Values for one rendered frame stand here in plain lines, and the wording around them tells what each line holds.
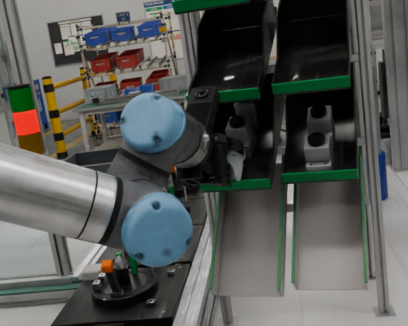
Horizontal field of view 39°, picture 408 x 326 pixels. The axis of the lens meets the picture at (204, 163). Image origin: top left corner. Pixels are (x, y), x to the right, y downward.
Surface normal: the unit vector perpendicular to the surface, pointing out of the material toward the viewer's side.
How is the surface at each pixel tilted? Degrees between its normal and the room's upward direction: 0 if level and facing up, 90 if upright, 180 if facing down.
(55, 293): 90
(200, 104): 34
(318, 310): 0
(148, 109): 65
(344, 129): 25
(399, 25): 90
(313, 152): 115
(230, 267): 45
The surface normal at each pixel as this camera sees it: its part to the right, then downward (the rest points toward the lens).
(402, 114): -0.11, 0.25
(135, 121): -0.32, -0.18
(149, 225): 0.33, 0.18
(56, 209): 0.25, 0.38
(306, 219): -0.30, -0.50
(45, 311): -0.14, -0.96
